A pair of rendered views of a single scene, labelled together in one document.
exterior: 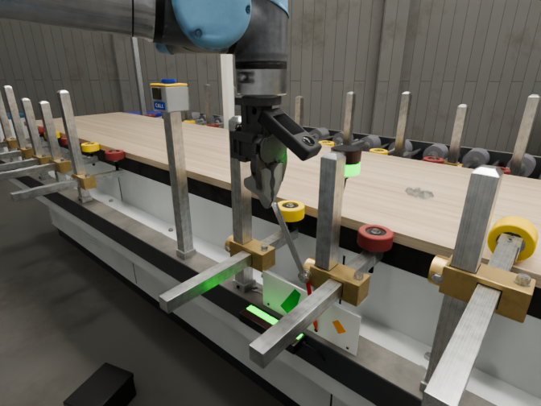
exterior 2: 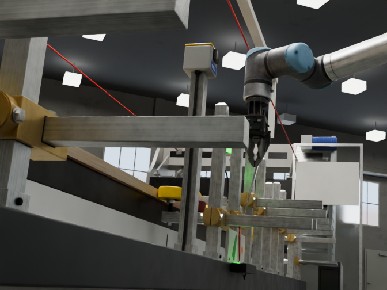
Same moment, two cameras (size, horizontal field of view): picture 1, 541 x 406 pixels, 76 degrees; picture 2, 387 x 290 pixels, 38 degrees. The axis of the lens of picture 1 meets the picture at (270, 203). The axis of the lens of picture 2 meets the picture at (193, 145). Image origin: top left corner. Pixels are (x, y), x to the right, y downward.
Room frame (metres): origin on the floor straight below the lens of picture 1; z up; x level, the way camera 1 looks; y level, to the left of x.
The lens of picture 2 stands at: (1.51, 1.50, 0.64)
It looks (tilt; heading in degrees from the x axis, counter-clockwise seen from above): 14 degrees up; 246
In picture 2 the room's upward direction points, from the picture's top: 5 degrees clockwise
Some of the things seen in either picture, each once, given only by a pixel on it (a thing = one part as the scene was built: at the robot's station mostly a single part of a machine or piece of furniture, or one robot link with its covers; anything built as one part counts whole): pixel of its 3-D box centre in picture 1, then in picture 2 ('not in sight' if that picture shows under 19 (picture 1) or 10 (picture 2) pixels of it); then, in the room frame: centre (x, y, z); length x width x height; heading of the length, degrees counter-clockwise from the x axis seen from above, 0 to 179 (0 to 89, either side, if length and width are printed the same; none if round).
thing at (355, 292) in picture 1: (335, 278); (233, 220); (0.62, -0.14, 0.85); 0.14 x 0.06 x 0.05; 49
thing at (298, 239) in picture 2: not in sight; (294, 238); (-0.54, -1.47, 0.95); 0.50 x 0.04 x 0.04; 139
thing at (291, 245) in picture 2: not in sight; (291, 244); (-0.50, -1.45, 0.91); 0.04 x 0.04 x 0.48; 49
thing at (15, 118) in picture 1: (18, 130); not in sight; (1.93, 1.40, 0.93); 0.04 x 0.04 x 0.48; 49
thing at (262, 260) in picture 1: (249, 251); (216, 218); (0.78, 0.05, 0.82); 0.14 x 0.06 x 0.05; 49
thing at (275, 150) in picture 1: (258, 130); (255, 118); (0.65, 0.02, 1.15); 0.09 x 0.08 x 0.12; 50
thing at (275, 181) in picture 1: (266, 182); (249, 151); (0.66, 0.01, 1.05); 0.06 x 0.03 x 0.09; 50
